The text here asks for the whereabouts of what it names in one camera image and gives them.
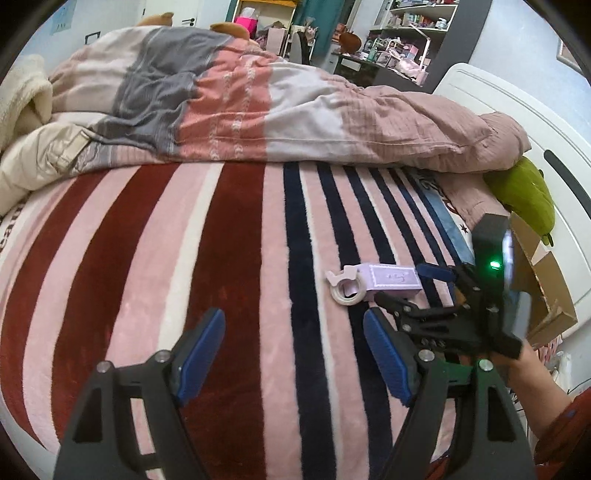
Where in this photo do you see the brown plush toy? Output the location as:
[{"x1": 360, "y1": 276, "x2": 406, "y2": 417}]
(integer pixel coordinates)
[
  {"x1": 136, "y1": 13, "x2": 175, "y2": 29},
  {"x1": 210, "y1": 22, "x2": 252, "y2": 41}
]

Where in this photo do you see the pink and grey patchwork duvet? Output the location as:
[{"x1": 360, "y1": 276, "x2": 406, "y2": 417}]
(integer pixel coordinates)
[{"x1": 46, "y1": 25, "x2": 532, "y2": 174}]

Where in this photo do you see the teal curtain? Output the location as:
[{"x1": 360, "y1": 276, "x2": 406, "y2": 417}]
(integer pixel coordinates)
[{"x1": 295, "y1": 0, "x2": 361, "y2": 33}]

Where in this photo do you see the cream fleece blanket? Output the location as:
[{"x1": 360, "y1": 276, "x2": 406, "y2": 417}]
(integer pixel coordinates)
[{"x1": 0, "y1": 54, "x2": 93, "y2": 215}]

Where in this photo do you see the white headboard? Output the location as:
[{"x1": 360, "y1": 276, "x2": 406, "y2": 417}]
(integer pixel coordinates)
[{"x1": 431, "y1": 62, "x2": 591, "y2": 370}]

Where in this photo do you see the white door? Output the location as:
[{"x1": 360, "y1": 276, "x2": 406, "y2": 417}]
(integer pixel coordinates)
[{"x1": 166, "y1": 0, "x2": 232, "y2": 28}]

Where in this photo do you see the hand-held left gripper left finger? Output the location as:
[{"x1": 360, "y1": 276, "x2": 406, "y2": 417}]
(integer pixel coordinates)
[{"x1": 53, "y1": 308, "x2": 227, "y2": 480}]

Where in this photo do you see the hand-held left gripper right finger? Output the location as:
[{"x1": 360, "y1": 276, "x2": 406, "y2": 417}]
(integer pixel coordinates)
[{"x1": 363, "y1": 308, "x2": 539, "y2": 480}]

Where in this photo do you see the person's right forearm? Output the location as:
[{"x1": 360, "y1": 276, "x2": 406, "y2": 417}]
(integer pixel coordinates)
[{"x1": 508, "y1": 351, "x2": 591, "y2": 467}]

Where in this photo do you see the pink tape dispenser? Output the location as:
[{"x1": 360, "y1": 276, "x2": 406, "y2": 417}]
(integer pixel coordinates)
[{"x1": 325, "y1": 265, "x2": 370, "y2": 305}]

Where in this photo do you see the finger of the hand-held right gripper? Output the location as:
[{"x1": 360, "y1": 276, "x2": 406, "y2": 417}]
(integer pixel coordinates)
[
  {"x1": 418, "y1": 263, "x2": 468, "y2": 291},
  {"x1": 376, "y1": 293, "x2": 466, "y2": 325}
]

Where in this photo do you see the striped fleece blanket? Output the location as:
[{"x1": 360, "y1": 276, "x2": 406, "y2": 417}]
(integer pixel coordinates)
[{"x1": 0, "y1": 159, "x2": 485, "y2": 480}]

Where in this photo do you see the grey bookshelf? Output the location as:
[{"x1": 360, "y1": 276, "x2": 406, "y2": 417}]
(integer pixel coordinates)
[{"x1": 369, "y1": 0, "x2": 492, "y2": 88}]

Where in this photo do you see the lavender rectangular box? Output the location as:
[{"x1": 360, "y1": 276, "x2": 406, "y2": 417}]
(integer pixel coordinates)
[{"x1": 358, "y1": 264, "x2": 422, "y2": 301}]

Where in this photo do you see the brown cardboard box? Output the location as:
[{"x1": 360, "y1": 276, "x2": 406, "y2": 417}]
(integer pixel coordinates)
[{"x1": 508, "y1": 212, "x2": 578, "y2": 347}]

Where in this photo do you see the green plush toy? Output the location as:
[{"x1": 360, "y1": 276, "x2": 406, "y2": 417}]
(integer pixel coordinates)
[{"x1": 485, "y1": 157, "x2": 557, "y2": 247}]

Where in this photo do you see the dark brown plush bear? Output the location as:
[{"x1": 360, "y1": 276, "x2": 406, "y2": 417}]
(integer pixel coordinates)
[{"x1": 339, "y1": 31, "x2": 363, "y2": 55}]

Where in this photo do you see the pink pillow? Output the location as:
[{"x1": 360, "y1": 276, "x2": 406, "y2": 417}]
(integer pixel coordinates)
[{"x1": 443, "y1": 175, "x2": 509, "y2": 232}]

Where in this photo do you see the yellow shelf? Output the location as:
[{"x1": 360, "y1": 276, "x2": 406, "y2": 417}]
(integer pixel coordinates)
[{"x1": 235, "y1": 0, "x2": 301, "y2": 44}]

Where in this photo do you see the framed wall picture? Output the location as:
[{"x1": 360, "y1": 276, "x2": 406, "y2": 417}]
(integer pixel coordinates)
[{"x1": 556, "y1": 39, "x2": 585, "y2": 75}]

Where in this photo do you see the bright pink bag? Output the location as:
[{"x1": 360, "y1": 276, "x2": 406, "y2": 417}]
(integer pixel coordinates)
[{"x1": 234, "y1": 16, "x2": 258, "y2": 40}]

